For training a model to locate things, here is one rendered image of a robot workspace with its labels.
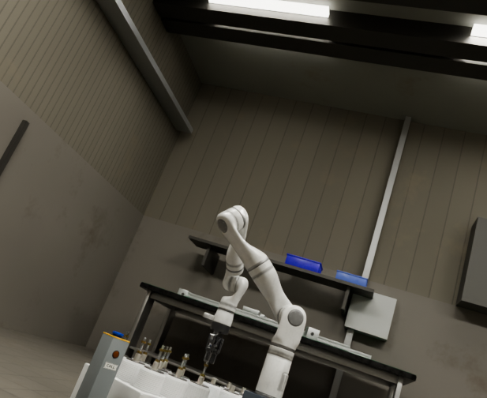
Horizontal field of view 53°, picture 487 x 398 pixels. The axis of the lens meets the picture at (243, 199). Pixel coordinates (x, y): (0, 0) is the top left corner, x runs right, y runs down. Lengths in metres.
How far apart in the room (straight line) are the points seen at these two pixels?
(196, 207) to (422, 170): 2.59
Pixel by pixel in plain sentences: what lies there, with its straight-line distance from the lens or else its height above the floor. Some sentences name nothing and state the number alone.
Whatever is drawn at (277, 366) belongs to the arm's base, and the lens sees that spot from 1.77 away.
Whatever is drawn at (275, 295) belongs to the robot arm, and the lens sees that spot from 1.83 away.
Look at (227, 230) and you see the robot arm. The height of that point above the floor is 0.79.
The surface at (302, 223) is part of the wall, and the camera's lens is 5.41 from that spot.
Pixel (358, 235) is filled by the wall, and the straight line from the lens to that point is 5.35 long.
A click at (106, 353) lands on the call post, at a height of 0.26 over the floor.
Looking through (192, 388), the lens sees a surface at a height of 0.23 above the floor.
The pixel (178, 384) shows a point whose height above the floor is 0.23.
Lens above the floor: 0.36
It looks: 18 degrees up
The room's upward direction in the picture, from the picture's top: 21 degrees clockwise
